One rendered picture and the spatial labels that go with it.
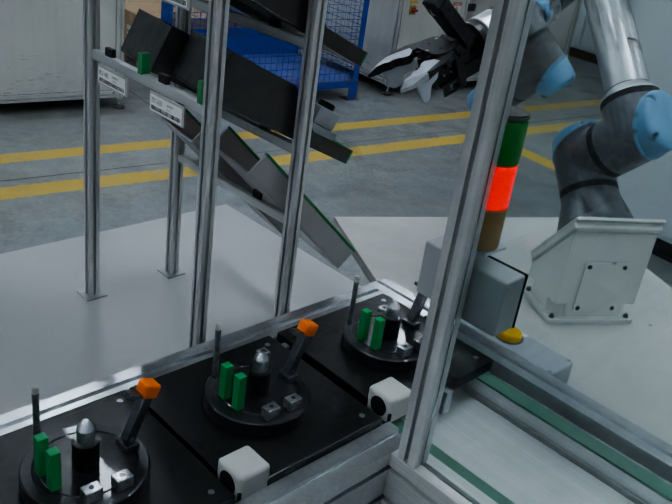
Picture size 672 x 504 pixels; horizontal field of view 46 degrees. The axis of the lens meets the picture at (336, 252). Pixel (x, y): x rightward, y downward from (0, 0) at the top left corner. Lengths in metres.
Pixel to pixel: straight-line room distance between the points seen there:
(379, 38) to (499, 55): 5.81
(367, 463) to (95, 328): 0.59
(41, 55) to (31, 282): 3.72
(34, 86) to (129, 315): 3.87
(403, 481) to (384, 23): 5.70
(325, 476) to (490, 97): 0.49
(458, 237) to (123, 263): 0.90
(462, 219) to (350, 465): 0.35
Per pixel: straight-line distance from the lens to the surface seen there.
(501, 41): 0.81
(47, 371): 1.33
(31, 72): 5.22
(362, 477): 1.03
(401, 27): 6.45
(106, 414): 1.06
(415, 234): 1.90
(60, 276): 1.58
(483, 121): 0.83
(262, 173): 1.23
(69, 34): 5.24
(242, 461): 0.96
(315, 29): 1.16
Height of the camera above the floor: 1.62
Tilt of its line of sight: 26 degrees down
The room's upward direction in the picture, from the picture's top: 8 degrees clockwise
